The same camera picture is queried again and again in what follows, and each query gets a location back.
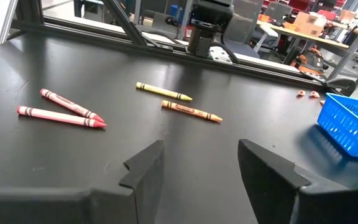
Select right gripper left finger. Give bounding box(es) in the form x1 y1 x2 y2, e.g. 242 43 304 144
0 139 167 224

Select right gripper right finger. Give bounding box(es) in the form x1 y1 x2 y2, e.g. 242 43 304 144
237 138 358 224

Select orange crayon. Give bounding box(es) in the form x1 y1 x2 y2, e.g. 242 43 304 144
161 100 224 124

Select red crayon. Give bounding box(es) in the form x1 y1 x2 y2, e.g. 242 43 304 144
16 105 108 129
39 88 106 124

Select yellow crayon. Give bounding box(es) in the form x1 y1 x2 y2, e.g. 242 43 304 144
135 81 194 102

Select blue plastic basket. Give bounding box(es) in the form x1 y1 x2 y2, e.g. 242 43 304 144
316 92 358 161

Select wooden workbench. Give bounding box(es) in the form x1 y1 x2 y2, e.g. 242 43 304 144
256 20 358 88

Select grey office chair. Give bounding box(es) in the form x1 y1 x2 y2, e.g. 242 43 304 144
222 0 279 60

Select cardboard box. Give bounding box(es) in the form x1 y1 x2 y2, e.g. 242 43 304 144
293 11 328 37

